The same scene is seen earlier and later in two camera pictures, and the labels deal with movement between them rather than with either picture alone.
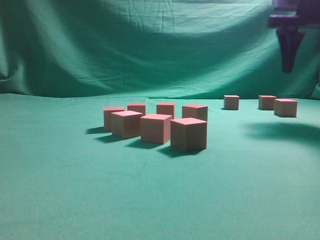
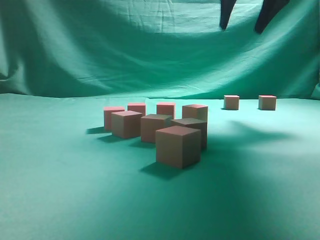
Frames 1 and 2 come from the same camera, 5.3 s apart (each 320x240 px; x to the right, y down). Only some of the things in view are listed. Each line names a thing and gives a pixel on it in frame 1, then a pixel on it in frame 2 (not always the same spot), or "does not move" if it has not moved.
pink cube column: (156, 128) does not move
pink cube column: (231, 102) does not move
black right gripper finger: (289, 40) → (226, 7)
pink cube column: (285, 107) → (178, 146)
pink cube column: (108, 110) does not move
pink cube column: (137, 107) does not move
